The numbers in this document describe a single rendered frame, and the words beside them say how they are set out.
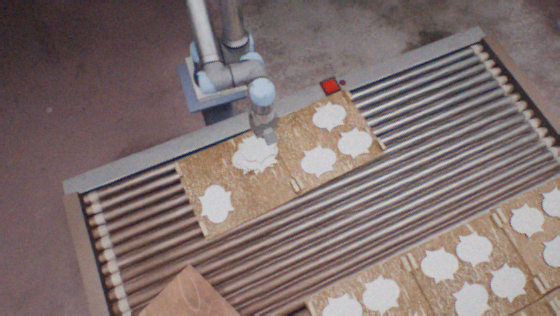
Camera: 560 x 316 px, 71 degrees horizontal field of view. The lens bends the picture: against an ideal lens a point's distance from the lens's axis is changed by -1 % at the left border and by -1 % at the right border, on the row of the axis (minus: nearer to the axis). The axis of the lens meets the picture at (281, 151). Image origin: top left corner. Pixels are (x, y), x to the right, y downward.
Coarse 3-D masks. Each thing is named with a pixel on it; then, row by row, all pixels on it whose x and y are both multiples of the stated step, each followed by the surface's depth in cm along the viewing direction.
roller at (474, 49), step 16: (480, 48) 195; (432, 64) 190; (448, 64) 192; (400, 80) 186; (352, 96) 181; (176, 160) 167; (144, 176) 163; (160, 176) 165; (96, 192) 160; (112, 192) 161
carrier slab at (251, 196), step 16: (224, 144) 168; (192, 160) 165; (208, 160) 165; (224, 160) 165; (192, 176) 162; (208, 176) 162; (224, 176) 162; (240, 176) 163; (256, 176) 163; (272, 176) 163; (288, 176) 163; (192, 192) 159; (240, 192) 160; (256, 192) 160; (272, 192) 160; (288, 192) 161; (240, 208) 157; (256, 208) 157; (272, 208) 158; (208, 224) 154; (224, 224) 155; (240, 224) 155
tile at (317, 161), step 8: (304, 152) 167; (312, 152) 167; (320, 152) 167; (328, 152) 167; (304, 160) 165; (312, 160) 165; (320, 160) 165; (328, 160) 165; (304, 168) 164; (312, 168) 164; (320, 168) 164; (328, 168) 164
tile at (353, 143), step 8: (344, 136) 170; (352, 136) 170; (360, 136) 170; (368, 136) 170; (344, 144) 168; (352, 144) 169; (360, 144) 169; (368, 144) 169; (344, 152) 167; (352, 152) 167; (360, 152) 167; (368, 152) 167
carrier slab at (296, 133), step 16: (336, 96) 179; (304, 112) 175; (352, 112) 176; (288, 128) 172; (304, 128) 172; (336, 128) 173; (352, 128) 173; (368, 128) 173; (288, 144) 169; (304, 144) 169; (320, 144) 169; (336, 144) 170; (288, 160) 166; (336, 160) 167; (352, 160) 167; (368, 160) 167; (304, 176) 163; (320, 176) 164; (336, 176) 164; (304, 192) 161
